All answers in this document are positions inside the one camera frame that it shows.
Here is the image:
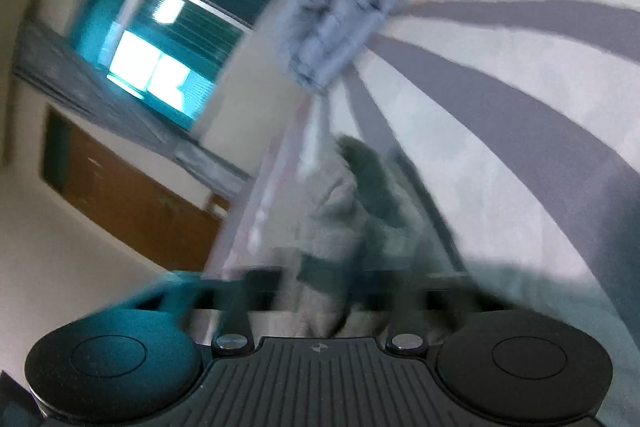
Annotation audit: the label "folded light blue quilt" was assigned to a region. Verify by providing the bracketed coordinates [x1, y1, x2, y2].
[270, 0, 432, 94]

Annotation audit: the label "grey curtain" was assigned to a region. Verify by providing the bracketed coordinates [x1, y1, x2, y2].
[13, 18, 254, 198]

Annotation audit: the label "aluminium frame window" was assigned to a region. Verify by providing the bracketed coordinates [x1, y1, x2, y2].
[68, 0, 331, 132]

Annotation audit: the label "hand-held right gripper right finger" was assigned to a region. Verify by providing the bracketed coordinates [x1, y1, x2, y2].
[298, 254, 506, 350]

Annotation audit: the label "purple pink striped bedspread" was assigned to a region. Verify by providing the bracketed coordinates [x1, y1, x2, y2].
[200, 0, 640, 427]

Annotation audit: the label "brown wooden door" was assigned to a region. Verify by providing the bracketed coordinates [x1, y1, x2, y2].
[40, 105, 232, 276]

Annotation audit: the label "grey fleece pants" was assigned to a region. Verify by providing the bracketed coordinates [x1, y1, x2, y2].
[270, 133, 481, 341]

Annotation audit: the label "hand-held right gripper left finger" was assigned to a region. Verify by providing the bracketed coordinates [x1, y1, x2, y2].
[100, 265, 284, 350]

